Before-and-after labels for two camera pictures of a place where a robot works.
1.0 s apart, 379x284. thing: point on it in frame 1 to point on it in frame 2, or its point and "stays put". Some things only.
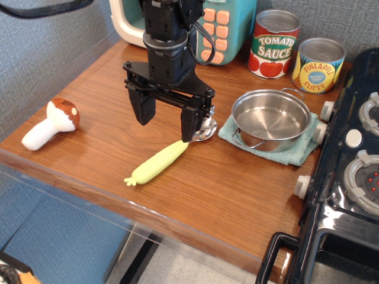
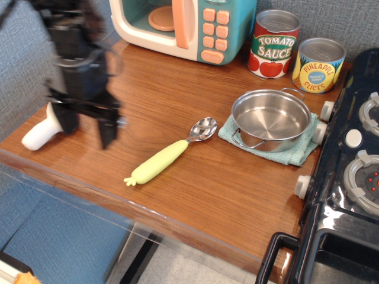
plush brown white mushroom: (62, 115) stays put
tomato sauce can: (273, 44) stays put
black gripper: (170, 74) to (81, 82)
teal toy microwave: (226, 31) stays put
